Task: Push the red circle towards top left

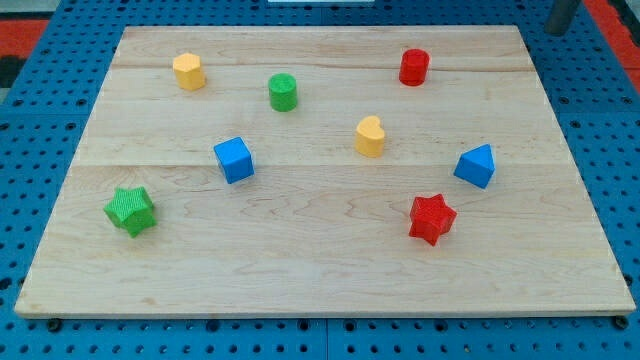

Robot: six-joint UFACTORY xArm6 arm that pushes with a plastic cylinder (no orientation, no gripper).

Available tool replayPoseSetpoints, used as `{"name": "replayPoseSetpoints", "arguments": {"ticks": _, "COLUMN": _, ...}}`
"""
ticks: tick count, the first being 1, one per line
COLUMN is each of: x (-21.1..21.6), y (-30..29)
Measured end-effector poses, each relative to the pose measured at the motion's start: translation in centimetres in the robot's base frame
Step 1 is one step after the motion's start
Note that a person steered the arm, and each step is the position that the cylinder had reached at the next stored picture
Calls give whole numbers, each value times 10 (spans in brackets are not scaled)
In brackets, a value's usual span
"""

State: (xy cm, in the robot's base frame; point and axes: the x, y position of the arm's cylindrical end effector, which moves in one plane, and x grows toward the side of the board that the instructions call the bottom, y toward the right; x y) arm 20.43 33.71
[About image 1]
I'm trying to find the yellow heart block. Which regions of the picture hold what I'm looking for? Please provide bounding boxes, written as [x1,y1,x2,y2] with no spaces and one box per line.
[354,115,386,158]

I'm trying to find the blue cube block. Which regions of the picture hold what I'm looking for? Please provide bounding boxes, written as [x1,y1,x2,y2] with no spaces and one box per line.
[213,137,254,184]

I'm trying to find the wooden board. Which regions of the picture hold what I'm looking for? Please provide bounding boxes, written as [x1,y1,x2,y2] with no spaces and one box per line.
[15,26,636,319]

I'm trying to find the green cylinder block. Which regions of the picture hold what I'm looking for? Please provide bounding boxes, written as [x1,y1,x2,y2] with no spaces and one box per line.
[268,73,298,112]

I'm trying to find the red star block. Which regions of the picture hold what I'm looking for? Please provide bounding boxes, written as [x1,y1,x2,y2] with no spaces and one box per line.
[408,194,457,247]

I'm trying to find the red cylinder block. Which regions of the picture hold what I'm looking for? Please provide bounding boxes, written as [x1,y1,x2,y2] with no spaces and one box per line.
[399,48,430,86]

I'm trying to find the blue triangle block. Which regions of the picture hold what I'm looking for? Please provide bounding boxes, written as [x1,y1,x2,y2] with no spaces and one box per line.
[454,144,495,189]

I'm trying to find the yellow hexagon block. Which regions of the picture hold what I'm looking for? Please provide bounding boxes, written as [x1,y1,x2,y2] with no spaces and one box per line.
[173,53,206,91]

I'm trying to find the green star block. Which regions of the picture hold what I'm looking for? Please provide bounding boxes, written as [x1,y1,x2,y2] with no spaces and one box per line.
[103,187,157,238]

